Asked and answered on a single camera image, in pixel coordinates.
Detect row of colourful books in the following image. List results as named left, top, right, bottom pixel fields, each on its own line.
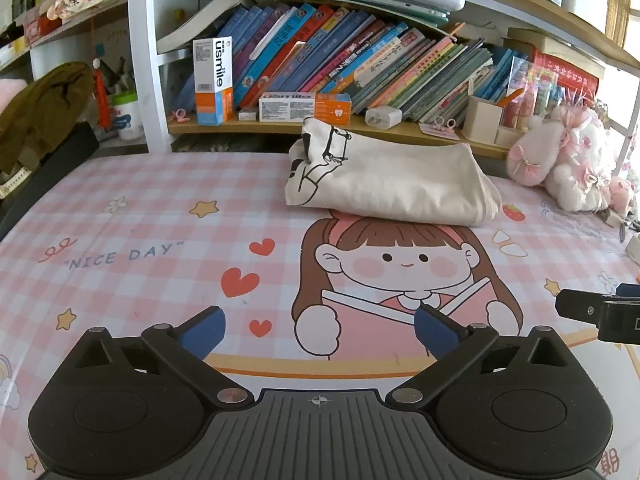
left=155, top=0, right=531, bottom=123

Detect pink patterned boxes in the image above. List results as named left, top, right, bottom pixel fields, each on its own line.
left=502, top=57, right=561, bottom=128

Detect black side table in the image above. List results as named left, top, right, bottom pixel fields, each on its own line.
left=0, top=122, right=101, bottom=241

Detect small pink plush toy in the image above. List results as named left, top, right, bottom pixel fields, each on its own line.
left=607, top=176, right=638, bottom=213

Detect cream pen holder box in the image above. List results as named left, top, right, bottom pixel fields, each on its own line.
left=462, top=95, right=503, bottom=141

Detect tall white orange carton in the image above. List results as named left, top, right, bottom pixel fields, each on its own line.
left=192, top=36, right=235, bottom=126

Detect red tassel charm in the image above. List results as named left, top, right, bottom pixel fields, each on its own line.
left=90, top=15, right=112, bottom=131

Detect flat white orange carton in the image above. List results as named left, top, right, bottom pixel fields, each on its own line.
left=258, top=91, right=352, bottom=123

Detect red boxed book set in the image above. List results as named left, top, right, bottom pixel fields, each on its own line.
left=532, top=49, right=600, bottom=96

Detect cream cloth drawstring bag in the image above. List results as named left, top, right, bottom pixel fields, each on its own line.
left=284, top=116, right=502, bottom=227

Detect white and wood bookshelf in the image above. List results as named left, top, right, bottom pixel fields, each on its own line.
left=127, top=0, right=640, bottom=161

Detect white wristwatch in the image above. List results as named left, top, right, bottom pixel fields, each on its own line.
left=0, top=167, right=33, bottom=201

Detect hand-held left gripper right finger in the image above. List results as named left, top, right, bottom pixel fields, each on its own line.
left=387, top=302, right=579, bottom=406

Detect pink fluffy garment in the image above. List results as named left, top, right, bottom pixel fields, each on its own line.
left=0, top=77, right=28, bottom=126

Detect pink checked cartoon mat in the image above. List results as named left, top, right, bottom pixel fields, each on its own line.
left=0, top=152, right=640, bottom=480

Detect white cup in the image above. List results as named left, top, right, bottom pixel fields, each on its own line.
left=111, top=91, right=143, bottom=142

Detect olive brown garment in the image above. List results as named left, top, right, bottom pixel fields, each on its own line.
left=0, top=61, right=98, bottom=171

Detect pink hair clip card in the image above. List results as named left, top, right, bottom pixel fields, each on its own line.
left=419, top=116, right=461, bottom=138

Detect white and pink plush bunny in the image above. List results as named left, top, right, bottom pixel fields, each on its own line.
left=506, top=105, right=621, bottom=213

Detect white charger adapter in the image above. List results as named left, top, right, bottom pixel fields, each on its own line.
left=365, top=106, right=403, bottom=128

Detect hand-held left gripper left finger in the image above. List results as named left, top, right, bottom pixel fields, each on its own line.
left=60, top=305, right=255, bottom=407

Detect low cream box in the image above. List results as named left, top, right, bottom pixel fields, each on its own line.
left=495, top=125, right=528, bottom=148

